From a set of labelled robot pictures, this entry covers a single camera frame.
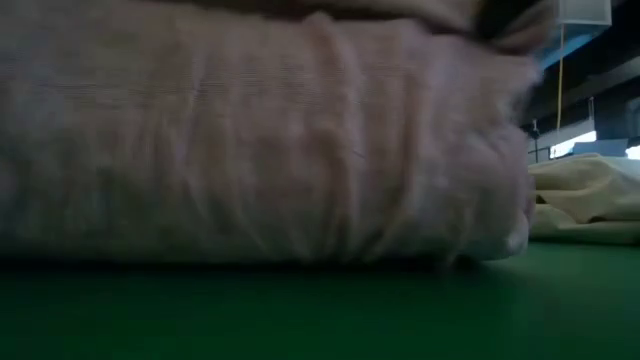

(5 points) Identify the pink button shirt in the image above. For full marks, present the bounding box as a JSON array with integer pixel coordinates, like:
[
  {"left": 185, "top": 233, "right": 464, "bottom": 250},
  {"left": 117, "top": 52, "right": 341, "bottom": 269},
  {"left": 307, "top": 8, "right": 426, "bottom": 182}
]
[{"left": 0, "top": 0, "right": 556, "bottom": 265}]

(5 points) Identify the green table mat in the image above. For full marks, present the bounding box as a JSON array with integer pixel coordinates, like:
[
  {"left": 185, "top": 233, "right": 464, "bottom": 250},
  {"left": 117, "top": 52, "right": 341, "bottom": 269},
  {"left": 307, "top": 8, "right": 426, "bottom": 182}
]
[{"left": 0, "top": 239, "right": 640, "bottom": 360}]

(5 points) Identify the small black stand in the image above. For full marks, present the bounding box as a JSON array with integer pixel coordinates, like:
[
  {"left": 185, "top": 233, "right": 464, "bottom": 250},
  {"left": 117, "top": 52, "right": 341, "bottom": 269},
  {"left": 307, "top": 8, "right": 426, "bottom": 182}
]
[{"left": 529, "top": 118, "right": 542, "bottom": 164}]

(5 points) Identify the cream shirt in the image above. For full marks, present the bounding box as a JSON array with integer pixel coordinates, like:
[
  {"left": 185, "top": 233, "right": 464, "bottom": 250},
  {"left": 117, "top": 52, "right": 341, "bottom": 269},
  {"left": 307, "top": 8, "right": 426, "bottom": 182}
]
[{"left": 527, "top": 152, "right": 640, "bottom": 246}]

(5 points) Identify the white ceiling air unit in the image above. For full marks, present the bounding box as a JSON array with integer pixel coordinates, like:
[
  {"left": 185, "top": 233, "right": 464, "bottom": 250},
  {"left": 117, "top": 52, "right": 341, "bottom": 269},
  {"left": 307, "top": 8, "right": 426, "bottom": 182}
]
[{"left": 557, "top": 0, "right": 612, "bottom": 27}]

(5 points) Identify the yellow hanging cable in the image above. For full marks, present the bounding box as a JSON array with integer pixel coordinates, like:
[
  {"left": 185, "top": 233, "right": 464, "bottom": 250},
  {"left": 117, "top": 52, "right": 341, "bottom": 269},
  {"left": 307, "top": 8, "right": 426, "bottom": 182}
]
[{"left": 556, "top": 22, "right": 566, "bottom": 134}]

